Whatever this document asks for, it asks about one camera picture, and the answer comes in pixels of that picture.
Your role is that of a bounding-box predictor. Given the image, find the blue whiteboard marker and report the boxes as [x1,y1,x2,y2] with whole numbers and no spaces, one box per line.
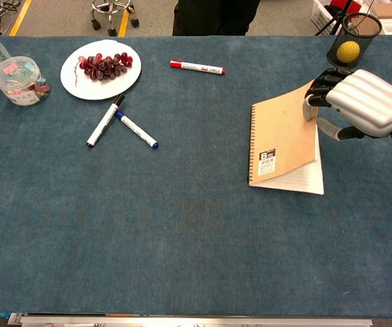
[114,110,160,150]

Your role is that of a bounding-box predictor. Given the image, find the clear jar of binder clips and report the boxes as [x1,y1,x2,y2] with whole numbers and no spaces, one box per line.
[0,56,52,107]

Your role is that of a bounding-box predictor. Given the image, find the chrome stool base with castors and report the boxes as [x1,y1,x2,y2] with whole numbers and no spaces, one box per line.
[91,0,140,37]

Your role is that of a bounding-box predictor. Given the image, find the blue felt table mat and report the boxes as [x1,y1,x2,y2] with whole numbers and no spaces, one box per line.
[0,35,392,319]

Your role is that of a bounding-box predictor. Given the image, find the red grape bunch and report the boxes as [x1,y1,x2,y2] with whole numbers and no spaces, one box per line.
[73,52,134,88]

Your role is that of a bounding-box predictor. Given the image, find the red whiteboard marker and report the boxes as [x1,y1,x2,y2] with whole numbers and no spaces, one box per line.
[169,60,227,76]

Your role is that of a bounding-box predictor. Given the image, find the black mesh pen holder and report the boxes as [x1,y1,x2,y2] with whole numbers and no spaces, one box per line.
[326,12,383,70]

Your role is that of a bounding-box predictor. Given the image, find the white plastic crate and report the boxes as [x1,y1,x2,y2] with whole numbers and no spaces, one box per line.
[310,0,344,36]

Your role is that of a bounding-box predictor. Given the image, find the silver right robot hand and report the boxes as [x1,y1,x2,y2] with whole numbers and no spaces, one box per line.
[302,67,392,142]

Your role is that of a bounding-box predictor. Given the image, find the yellow spiral notebook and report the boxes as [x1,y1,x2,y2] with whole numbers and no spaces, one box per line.
[247,80,325,196]

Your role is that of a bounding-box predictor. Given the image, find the black whiteboard marker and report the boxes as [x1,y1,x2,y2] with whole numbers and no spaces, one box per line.
[86,93,126,148]

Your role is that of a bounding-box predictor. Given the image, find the person in black trousers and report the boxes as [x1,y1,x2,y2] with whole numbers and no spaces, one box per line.
[171,0,262,37]

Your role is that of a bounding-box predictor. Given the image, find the aluminium table edge rail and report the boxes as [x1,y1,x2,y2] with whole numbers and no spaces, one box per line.
[7,312,374,327]

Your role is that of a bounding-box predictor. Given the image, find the black tripod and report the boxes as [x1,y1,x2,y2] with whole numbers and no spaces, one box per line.
[314,0,353,37]

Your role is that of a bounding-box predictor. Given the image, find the white round plate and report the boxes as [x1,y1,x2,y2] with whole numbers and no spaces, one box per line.
[60,39,142,101]

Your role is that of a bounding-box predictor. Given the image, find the yellow ball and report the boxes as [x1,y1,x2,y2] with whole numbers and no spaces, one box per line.
[336,40,361,64]

